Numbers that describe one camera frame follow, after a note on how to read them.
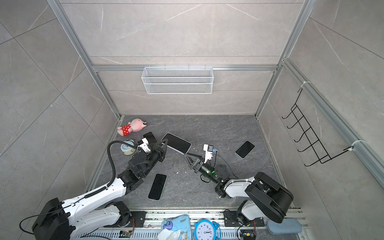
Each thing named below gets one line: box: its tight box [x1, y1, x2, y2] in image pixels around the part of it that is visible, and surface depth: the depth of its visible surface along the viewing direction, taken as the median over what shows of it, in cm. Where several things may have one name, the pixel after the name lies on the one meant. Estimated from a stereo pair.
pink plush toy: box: [117, 118, 147, 136], surface depth 106 cm
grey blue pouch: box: [266, 218, 303, 235], surface depth 70 cm
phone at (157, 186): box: [147, 173, 168, 201], surface depth 85 cm
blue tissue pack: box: [161, 214, 192, 240], surface depth 69 cm
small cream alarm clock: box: [120, 138, 136, 156], surface depth 97 cm
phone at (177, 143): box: [160, 132, 192, 154], surface depth 75 cm
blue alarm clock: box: [194, 219, 221, 240], surface depth 70 cm
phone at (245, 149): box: [234, 140, 256, 159], surface depth 102 cm
